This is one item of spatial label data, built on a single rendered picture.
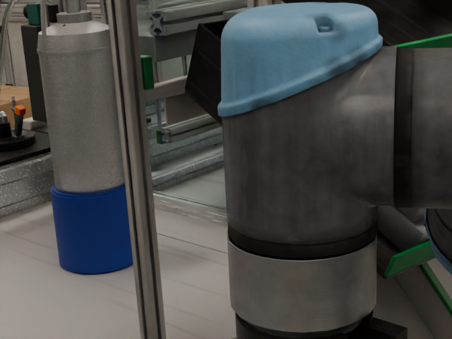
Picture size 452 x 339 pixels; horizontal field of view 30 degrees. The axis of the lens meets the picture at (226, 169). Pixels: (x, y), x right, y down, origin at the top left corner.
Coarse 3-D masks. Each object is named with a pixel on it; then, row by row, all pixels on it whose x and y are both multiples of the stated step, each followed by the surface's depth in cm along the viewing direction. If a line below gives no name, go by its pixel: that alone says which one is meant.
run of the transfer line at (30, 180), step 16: (32, 160) 192; (48, 160) 192; (0, 176) 183; (16, 176) 187; (32, 176) 190; (48, 176) 193; (0, 192) 184; (16, 192) 187; (32, 192) 190; (48, 192) 194; (0, 208) 185; (16, 208) 188
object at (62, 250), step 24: (120, 192) 150; (72, 216) 149; (96, 216) 149; (120, 216) 151; (72, 240) 151; (96, 240) 150; (120, 240) 152; (72, 264) 153; (96, 264) 151; (120, 264) 153
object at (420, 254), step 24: (216, 24) 78; (216, 48) 76; (192, 72) 80; (216, 72) 77; (192, 96) 80; (216, 96) 77; (216, 120) 78; (384, 240) 69; (384, 264) 65; (408, 264) 66
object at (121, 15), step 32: (128, 0) 77; (256, 0) 66; (128, 32) 77; (128, 64) 78; (128, 96) 79; (128, 128) 80; (128, 160) 82; (128, 192) 82; (160, 288) 85; (160, 320) 86
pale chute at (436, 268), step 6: (426, 264) 82; (432, 264) 88; (438, 264) 89; (432, 270) 88; (438, 270) 88; (444, 270) 89; (438, 276) 88; (444, 276) 88; (450, 276) 88; (444, 282) 88; (450, 282) 88; (444, 288) 87; (450, 288) 88; (450, 294) 87; (450, 300) 81
